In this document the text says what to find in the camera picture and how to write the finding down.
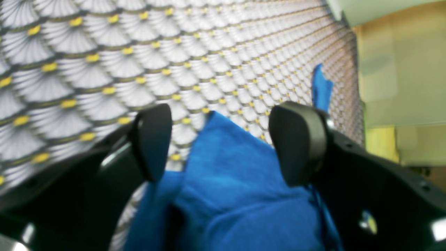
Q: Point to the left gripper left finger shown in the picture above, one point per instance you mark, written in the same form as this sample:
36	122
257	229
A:
75	204

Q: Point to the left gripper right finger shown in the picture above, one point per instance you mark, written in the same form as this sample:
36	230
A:
375	204

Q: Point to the blue long-sleeve T-shirt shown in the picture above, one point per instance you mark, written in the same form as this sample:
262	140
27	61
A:
230	197

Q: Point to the fan-patterned tablecloth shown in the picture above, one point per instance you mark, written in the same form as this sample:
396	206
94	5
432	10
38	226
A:
74	71

